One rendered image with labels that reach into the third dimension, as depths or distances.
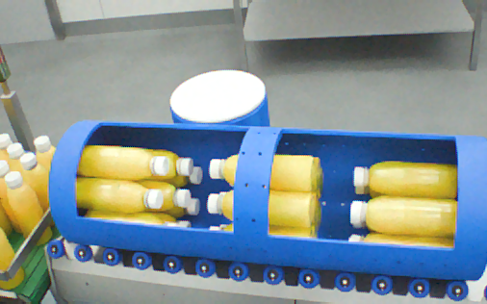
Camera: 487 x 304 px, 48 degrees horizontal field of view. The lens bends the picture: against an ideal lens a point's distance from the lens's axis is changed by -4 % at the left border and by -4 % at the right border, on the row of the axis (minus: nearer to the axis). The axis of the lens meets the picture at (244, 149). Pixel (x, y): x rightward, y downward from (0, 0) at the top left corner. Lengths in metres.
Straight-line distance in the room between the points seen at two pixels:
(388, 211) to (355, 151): 0.22
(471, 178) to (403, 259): 0.19
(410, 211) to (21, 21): 4.38
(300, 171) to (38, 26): 4.14
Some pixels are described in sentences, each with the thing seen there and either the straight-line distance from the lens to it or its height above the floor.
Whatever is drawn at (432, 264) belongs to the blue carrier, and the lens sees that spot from 1.08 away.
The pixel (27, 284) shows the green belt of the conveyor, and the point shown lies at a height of 0.90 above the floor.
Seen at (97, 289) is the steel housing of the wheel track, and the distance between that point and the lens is 1.41.
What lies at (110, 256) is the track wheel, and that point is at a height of 0.97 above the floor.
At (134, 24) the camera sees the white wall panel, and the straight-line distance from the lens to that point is 4.78.
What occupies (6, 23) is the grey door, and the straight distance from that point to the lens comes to 5.18.
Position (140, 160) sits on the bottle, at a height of 1.18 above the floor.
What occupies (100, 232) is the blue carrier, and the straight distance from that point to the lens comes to 1.21.
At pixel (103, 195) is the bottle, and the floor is 1.13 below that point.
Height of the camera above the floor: 1.88
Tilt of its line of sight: 36 degrees down
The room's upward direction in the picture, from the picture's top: 8 degrees counter-clockwise
